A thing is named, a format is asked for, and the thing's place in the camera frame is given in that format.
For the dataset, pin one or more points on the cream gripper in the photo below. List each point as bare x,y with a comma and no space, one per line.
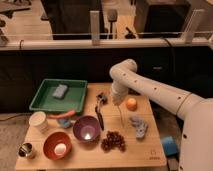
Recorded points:
117,98

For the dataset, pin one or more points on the thin metal fork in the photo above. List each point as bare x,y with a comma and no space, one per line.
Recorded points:
121,117

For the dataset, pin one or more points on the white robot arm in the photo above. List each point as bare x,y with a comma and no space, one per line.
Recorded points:
196,153

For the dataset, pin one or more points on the orange fruit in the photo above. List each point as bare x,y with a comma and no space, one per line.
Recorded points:
131,104

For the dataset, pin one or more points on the black rectangular block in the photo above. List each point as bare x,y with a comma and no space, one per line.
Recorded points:
133,92

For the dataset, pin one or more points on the blue crumpled cloth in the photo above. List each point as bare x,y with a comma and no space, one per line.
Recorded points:
140,126

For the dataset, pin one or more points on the wooden table board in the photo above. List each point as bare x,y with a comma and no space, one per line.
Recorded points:
145,154

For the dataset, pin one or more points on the bunch of red grapes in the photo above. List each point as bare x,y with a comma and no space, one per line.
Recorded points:
113,140

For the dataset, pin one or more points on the purple bowl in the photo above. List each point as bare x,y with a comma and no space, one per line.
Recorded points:
86,129

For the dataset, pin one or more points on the blue-grey sponge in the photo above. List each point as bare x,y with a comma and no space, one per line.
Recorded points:
60,91

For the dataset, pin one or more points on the blue toy piece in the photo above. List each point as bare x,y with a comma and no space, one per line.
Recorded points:
64,123

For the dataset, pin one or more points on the green plastic tray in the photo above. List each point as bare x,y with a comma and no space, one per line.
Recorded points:
72,100

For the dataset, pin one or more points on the orange carrot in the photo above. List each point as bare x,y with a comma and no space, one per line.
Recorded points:
62,115

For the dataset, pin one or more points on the blue box on floor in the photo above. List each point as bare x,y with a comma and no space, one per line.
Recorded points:
169,146

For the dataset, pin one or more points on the red bowl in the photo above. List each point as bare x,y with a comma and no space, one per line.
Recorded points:
54,139

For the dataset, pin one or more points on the white egg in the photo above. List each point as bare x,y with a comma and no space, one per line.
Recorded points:
60,149

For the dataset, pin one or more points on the white paper cup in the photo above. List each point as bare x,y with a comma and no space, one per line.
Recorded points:
39,121

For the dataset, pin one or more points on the small metal cup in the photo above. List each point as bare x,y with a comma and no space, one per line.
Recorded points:
26,150

